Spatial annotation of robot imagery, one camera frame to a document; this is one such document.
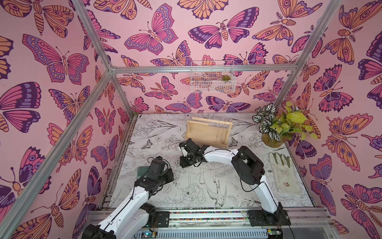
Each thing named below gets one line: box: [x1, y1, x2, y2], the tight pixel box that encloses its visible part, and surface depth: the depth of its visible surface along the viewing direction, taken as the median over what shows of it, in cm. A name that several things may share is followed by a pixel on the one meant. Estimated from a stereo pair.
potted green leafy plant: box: [252, 102, 318, 148], surface depth 87 cm
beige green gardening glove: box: [268, 152, 302, 195], surface depth 89 cm
